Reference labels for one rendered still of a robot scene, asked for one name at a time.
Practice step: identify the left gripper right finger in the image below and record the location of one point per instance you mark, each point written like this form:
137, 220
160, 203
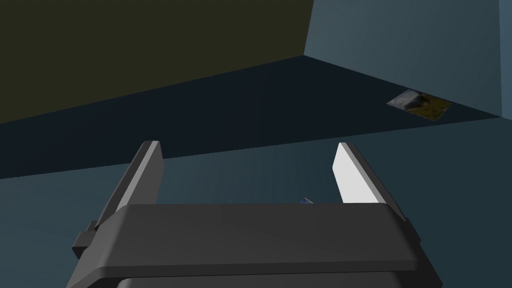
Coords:
356, 180

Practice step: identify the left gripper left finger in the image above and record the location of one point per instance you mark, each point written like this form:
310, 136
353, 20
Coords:
139, 180

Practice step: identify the grey and olive wall picture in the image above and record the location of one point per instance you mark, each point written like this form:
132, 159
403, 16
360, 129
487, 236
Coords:
418, 104

